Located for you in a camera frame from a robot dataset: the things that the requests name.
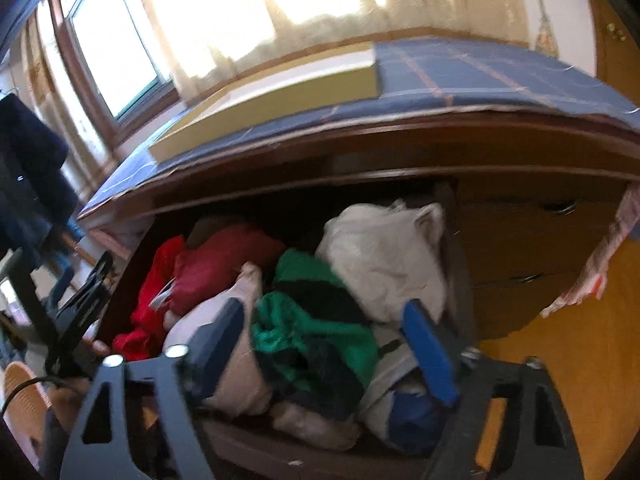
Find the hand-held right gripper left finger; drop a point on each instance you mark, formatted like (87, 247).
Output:
(220, 340)

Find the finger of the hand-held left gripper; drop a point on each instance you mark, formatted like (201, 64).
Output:
(64, 285)
(87, 305)

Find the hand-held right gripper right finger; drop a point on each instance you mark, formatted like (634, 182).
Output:
(430, 355)

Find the large beige underwear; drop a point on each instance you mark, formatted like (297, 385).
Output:
(240, 385)

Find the green black striped underwear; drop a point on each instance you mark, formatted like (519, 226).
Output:
(280, 325)

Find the bright red underwear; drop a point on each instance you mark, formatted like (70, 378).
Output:
(150, 300)

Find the grey blue underwear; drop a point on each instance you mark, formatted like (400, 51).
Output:
(415, 420)

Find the dark red underwear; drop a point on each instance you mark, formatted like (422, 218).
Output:
(225, 260)

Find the small beige underwear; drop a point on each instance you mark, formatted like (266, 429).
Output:
(315, 425)

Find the dark wooden desk drawer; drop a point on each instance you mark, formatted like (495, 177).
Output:
(280, 452)

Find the yellow cardboard tray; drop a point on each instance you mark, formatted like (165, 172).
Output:
(280, 105)

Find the wicker chair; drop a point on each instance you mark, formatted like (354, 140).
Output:
(25, 400)

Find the dark coat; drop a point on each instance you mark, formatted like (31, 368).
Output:
(30, 175)

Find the patterned side curtain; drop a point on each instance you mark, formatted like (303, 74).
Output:
(80, 125)

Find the floral pink cloth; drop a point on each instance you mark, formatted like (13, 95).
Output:
(600, 265)

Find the dark wooden desk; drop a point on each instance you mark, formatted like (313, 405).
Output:
(450, 140)

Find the wooden framed window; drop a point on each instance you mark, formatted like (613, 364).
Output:
(115, 50)

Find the blue checked tablecloth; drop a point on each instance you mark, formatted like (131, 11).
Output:
(475, 75)

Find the wooden door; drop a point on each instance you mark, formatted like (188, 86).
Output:
(620, 70)

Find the cream lace curtain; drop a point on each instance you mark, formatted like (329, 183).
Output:
(400, 0)

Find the brass door knob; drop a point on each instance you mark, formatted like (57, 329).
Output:
(616, 31)

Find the wooden drawer pedestal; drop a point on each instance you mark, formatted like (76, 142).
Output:
(525, 240)

